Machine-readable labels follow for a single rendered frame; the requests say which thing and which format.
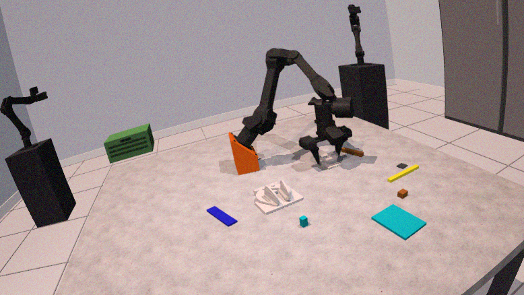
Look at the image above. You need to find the yellow long bar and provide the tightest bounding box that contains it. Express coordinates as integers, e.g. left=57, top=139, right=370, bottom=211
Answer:
left=387, top=165, right=419, bottom=183

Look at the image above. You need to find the teal flat rectangular plate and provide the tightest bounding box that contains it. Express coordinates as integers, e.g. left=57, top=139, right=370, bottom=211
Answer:
left=371, top=204, right=426, bottom=240

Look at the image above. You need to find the small teal block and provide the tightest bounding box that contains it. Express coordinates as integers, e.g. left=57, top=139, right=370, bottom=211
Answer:
left=299, top=216, right=308, bottom=228

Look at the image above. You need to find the blue flat bar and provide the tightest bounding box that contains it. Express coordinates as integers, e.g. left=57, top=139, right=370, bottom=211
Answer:
left=207, top=206, right=238, bottom=227

